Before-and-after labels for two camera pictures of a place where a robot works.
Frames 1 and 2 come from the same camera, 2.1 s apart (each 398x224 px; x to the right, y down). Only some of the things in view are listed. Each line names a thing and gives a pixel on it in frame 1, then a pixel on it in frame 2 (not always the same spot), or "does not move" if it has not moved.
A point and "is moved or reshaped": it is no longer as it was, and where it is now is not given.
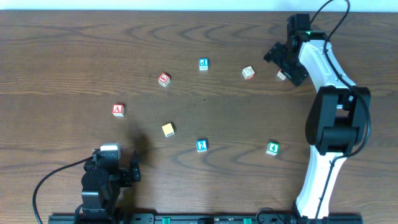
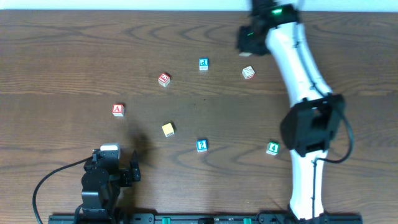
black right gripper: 285,64 → 249,42
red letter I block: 281,75 is moved or reshaped
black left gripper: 127,177 does not move
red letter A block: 118,110 does not move
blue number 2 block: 201,145 does not move
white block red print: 248,73 does not move
